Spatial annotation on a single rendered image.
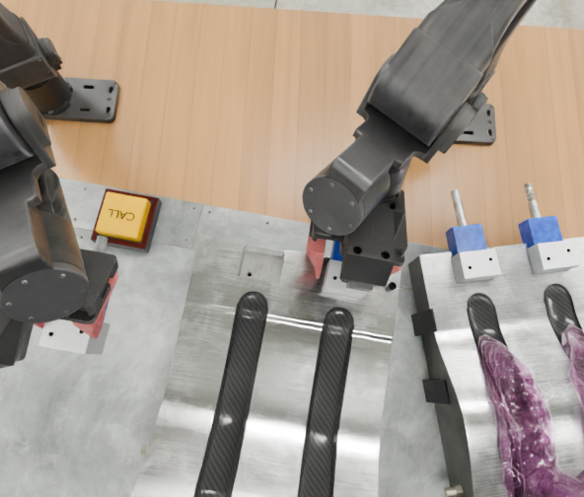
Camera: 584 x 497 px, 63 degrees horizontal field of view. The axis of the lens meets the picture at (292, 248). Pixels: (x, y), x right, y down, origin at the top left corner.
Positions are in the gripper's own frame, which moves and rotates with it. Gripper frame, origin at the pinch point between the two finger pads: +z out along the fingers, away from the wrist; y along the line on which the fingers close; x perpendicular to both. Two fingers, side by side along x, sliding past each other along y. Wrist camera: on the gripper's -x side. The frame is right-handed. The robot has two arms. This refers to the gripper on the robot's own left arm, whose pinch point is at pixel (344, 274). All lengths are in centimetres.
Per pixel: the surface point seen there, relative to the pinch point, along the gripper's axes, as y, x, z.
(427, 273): 11.7, 5.5, 2.7
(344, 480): 3.5, -19.9, 11.6
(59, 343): -29.0, -14.9, 2.1
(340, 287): -0.3, -2.2, -0.1
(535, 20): 68, 159, 14
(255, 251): -11.6, 3.1, 2.1
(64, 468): -30.6, -20.3, 23.7
